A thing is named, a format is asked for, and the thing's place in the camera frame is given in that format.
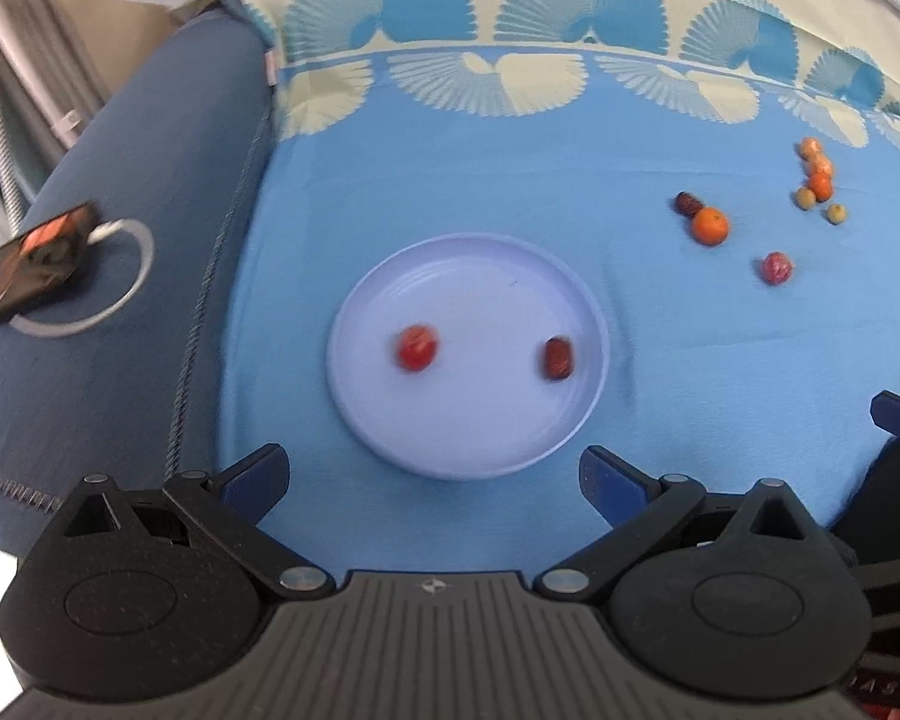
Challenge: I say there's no pink red fruit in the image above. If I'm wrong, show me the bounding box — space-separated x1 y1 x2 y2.
759 252 793 286

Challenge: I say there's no yellow-green longan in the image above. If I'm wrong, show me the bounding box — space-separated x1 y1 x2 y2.
793 187 816 210
826 203 848 224

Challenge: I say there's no orange tangerine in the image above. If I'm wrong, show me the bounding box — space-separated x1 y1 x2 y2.
691 206 731 247

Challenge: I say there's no dark red jujube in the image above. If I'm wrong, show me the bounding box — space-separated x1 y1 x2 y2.
543 337 575 380
673 192 704 220

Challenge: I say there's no peeled tangerine piece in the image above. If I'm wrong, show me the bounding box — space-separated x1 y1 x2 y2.
798 137 823 161
805 153 834 177

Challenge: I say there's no dark red jujube on plate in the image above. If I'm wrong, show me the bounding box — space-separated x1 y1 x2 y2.
543 337 575 380

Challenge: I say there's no blue sofa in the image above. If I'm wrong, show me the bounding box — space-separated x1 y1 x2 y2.
0 11 274 557

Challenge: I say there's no light blue round plate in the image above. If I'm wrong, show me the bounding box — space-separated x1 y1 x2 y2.
326 234 610 481

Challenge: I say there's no red cherry tomato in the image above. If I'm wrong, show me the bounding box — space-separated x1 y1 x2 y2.
397 323 439 372

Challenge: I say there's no small orange kumquat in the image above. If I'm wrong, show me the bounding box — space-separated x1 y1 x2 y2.
805 171 834 203

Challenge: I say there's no black smartphone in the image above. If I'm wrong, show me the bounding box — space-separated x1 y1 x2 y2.
0 202 100 325

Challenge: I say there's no blue fan-pattern sofa cover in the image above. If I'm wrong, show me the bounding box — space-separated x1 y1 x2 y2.
219 0 900 574

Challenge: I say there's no white charging cable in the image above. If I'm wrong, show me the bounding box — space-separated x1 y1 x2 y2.
7 218 156 338

